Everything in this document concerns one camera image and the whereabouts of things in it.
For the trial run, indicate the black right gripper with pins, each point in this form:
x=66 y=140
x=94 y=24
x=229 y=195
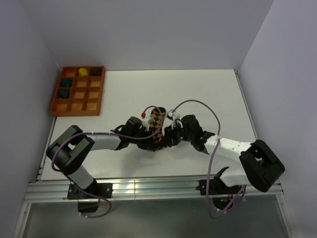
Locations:
x=169 y=134

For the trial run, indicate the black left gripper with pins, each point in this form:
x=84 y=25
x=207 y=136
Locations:
x=146 y=145

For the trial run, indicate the brown argyle sock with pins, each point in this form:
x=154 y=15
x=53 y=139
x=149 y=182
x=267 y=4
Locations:
x=155 y=125

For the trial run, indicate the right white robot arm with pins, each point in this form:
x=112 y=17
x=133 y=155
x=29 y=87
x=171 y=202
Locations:
x=256 y=163

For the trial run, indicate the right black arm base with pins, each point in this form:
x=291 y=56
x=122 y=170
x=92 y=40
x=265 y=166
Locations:
x=217 y=187

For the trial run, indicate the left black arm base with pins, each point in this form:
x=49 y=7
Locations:
x=89 y=199

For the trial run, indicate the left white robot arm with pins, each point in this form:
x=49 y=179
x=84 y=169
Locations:
x=70 y=149

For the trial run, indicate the orange wooden compartment tray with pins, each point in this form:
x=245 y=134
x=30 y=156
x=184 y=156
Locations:
x=85 y=94

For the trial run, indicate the dark brown rolled sock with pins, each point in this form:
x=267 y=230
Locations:
x=96 y=71

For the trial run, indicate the dark blue rolled sock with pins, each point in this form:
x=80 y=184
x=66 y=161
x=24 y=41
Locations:
x=63 y=94

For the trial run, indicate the yellow rolled sock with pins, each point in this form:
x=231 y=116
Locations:
x=83 y=72

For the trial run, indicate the teal rolled sock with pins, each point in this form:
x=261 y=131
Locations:
x=66 y=82

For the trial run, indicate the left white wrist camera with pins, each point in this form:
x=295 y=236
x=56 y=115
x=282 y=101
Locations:
x=146 y=121

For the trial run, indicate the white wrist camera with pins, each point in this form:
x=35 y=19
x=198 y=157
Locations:
x=173 y=115
x=146 y=121

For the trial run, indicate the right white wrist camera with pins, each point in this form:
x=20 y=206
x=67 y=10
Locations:
x=173 y=115

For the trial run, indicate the aluminium rail frame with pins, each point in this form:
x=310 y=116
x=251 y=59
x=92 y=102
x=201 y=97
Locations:
x=154 y=194

